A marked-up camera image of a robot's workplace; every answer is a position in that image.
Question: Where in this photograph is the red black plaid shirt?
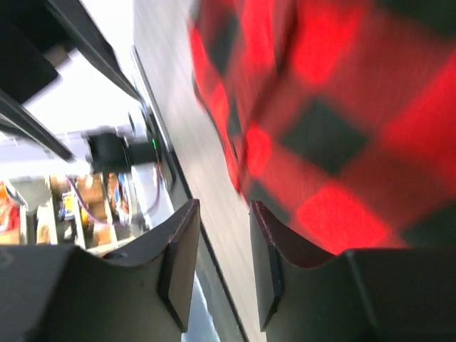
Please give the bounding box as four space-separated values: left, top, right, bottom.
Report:
190 0 455 254

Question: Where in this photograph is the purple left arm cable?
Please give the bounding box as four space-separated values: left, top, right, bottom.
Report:
66 162 165 225

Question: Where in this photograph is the aluminium rail frame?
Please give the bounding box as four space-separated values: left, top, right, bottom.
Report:
1 1 142 162

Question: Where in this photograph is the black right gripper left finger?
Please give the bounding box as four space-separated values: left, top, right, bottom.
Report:
1 199 200 341

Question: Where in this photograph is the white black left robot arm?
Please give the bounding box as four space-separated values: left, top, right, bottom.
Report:
1 122 161 179

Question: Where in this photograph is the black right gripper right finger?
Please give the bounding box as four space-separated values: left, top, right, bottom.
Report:
250 201 455 341

